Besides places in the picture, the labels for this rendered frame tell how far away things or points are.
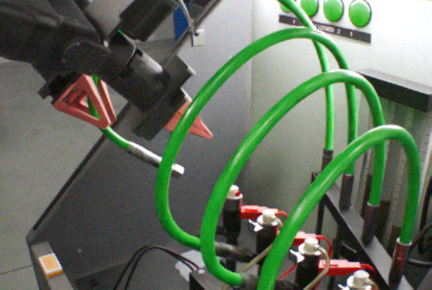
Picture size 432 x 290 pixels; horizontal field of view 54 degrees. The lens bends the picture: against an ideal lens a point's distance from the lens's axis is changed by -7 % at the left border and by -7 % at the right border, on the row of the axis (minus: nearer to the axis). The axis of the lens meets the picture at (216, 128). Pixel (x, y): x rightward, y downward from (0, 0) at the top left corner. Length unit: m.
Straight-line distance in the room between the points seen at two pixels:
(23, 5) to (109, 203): 0.61
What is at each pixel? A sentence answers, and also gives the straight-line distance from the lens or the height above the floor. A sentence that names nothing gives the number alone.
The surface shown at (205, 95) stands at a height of 1.33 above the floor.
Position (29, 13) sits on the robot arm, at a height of 1.43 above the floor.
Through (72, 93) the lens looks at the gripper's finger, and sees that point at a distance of 0.65.
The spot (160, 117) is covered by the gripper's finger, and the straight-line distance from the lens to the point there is 0.53.
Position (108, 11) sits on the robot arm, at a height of 1.41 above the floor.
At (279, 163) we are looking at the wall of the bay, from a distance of 1.01.
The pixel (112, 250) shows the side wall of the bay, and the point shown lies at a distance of 1.01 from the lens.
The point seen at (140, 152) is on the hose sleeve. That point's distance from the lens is 0.69.
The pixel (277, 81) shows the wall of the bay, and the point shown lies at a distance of 0.96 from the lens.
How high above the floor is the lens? 1.48
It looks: 22 degrees down
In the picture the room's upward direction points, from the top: straight up
